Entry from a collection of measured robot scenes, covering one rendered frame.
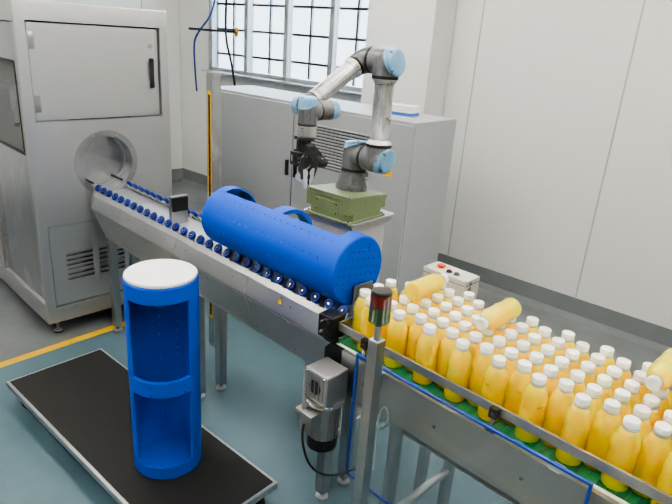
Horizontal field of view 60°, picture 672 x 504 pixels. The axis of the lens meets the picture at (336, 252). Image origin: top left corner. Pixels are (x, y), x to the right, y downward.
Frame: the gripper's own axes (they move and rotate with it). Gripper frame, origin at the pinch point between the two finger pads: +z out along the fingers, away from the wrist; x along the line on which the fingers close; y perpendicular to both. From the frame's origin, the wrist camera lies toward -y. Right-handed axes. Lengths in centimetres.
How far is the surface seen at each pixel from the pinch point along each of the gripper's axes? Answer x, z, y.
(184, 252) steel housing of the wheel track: 12, 49, 74
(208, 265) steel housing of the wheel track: 12, 49, 53
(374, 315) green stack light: 38, 16, -72
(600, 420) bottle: 15, 30, -131
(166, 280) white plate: 55, 32, 15
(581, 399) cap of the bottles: 17, 25, -126
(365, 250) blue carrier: -4.0, 18.5, -30.5
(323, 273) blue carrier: 13.4, 25.5, -25.8
